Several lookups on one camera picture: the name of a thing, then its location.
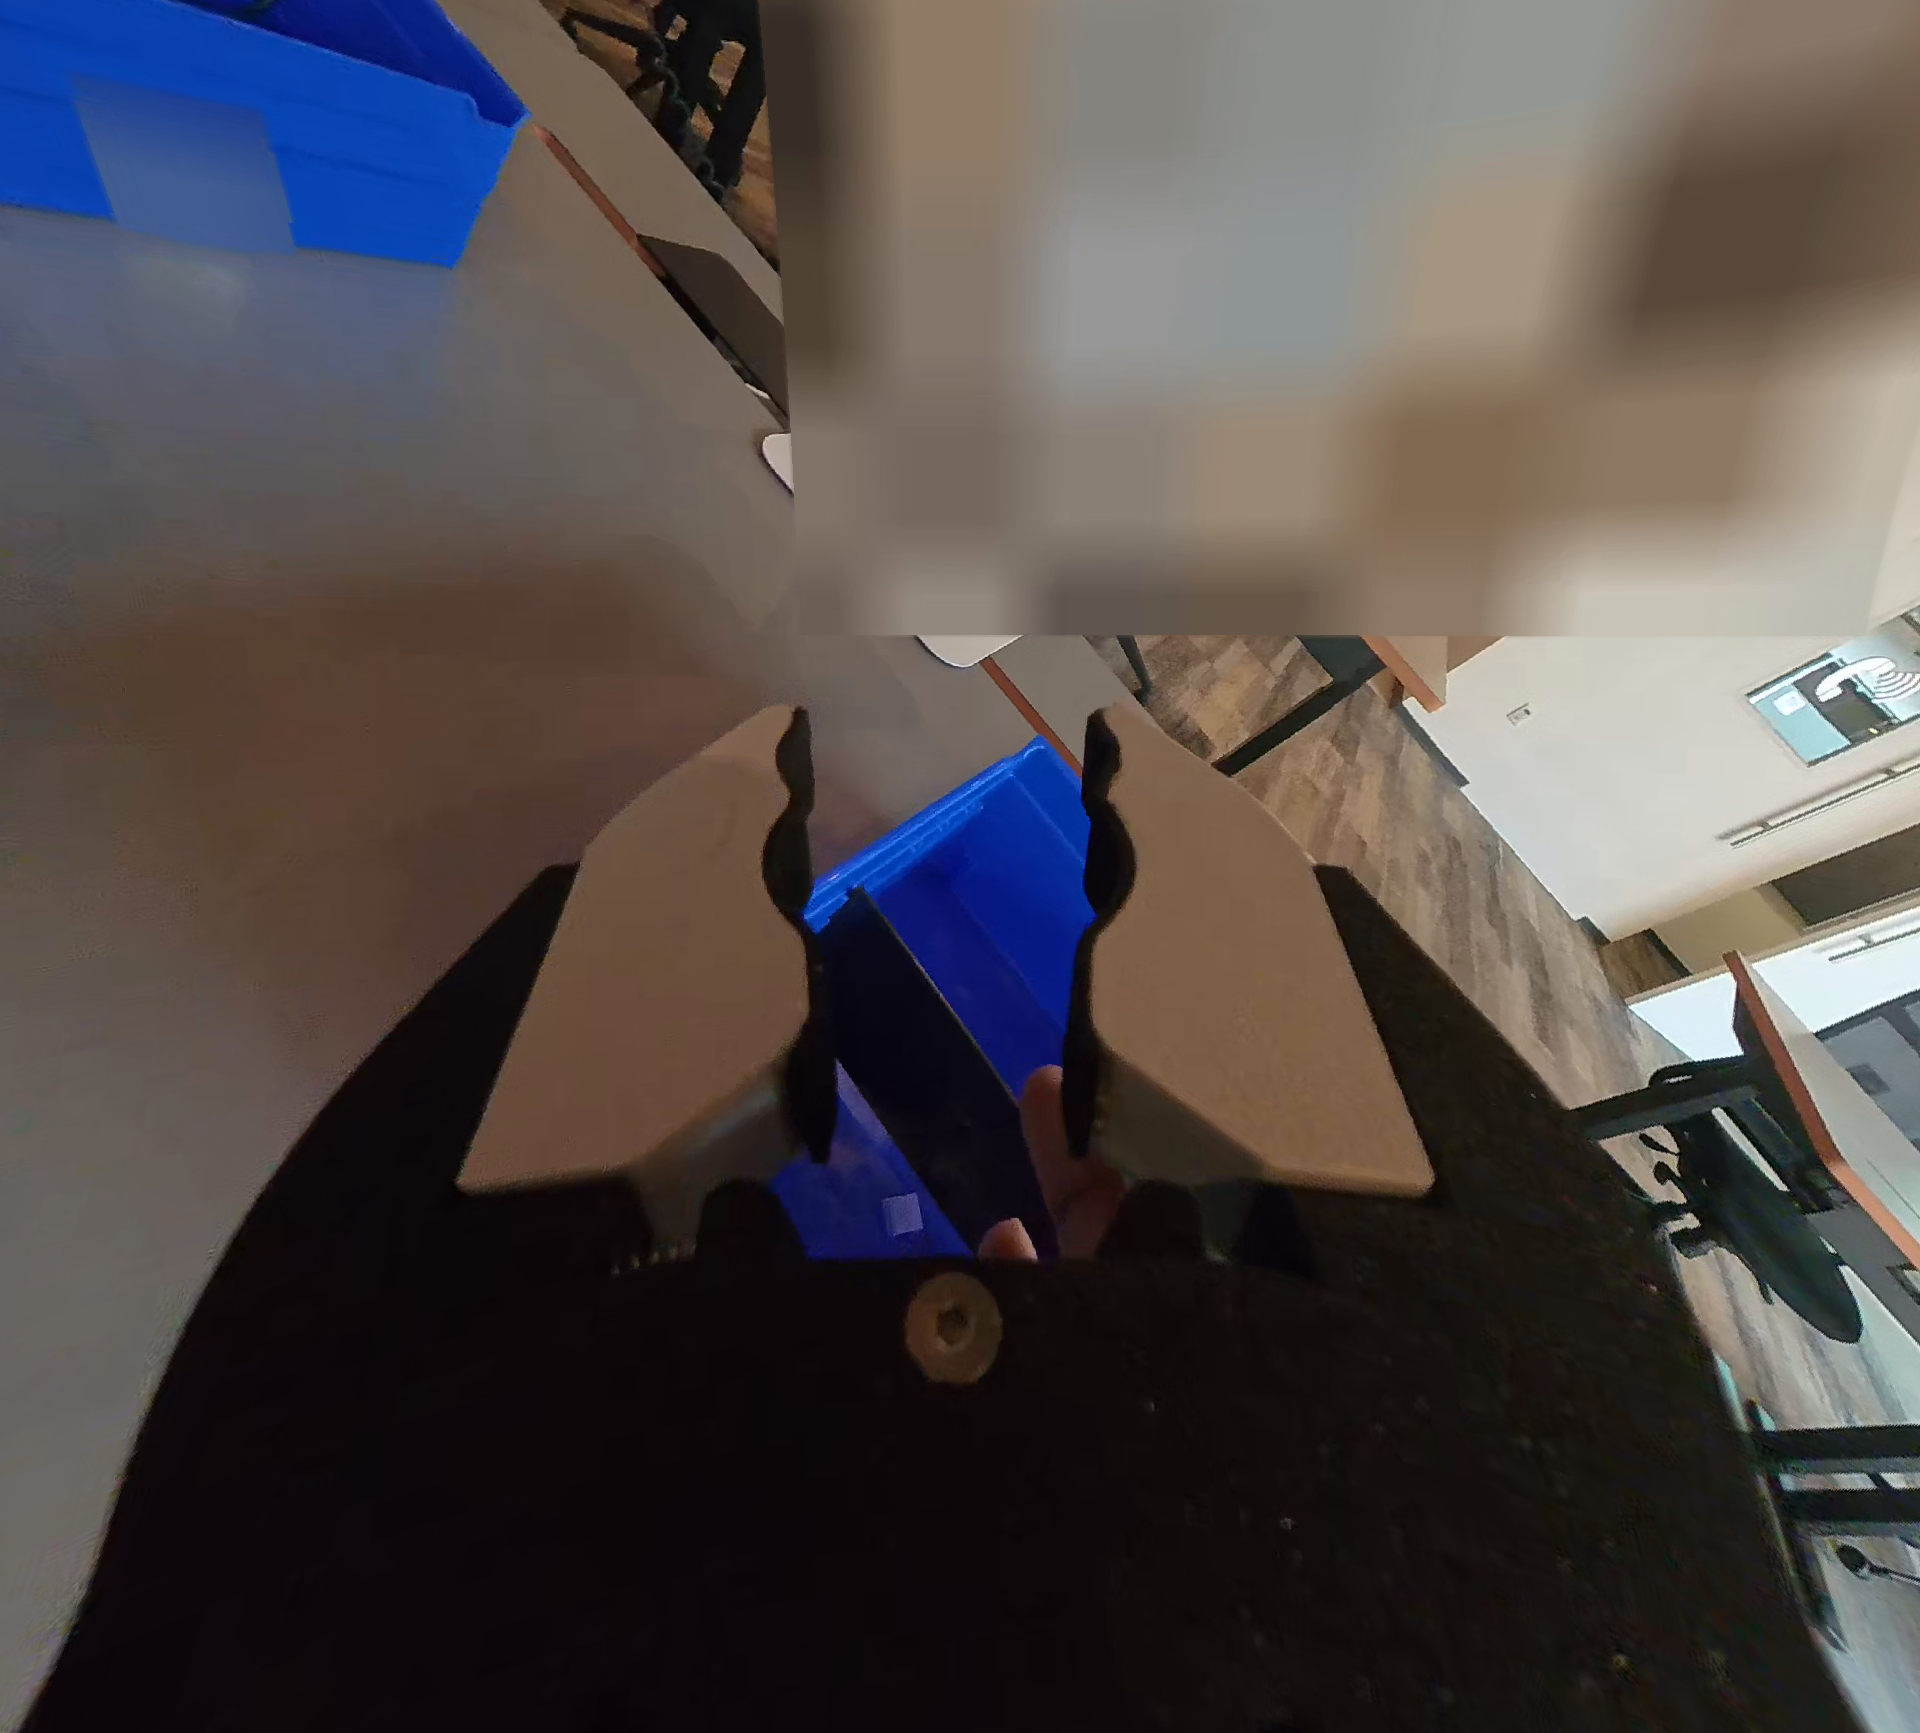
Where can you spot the blue plastic bin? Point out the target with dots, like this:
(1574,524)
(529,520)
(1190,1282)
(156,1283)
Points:
(375,159)
(990,864)

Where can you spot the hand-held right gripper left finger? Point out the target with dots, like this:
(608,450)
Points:
(645,1013)

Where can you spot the office desk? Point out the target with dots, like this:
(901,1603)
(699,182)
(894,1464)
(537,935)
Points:
(1844,1104)

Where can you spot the person's left hand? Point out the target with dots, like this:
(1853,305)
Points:
(1072,1209)

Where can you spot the black office chair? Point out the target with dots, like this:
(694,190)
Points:
(1785,1237)
(690,8)

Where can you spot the black rectangular desk panel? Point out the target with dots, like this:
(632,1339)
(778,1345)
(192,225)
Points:
(721,308)

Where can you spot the glass panel with logo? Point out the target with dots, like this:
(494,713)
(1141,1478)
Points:
(1844,705)

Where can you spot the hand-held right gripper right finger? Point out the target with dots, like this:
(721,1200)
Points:
(1260,1013)

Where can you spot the black desk leg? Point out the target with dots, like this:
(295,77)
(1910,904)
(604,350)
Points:
(1844,1447)

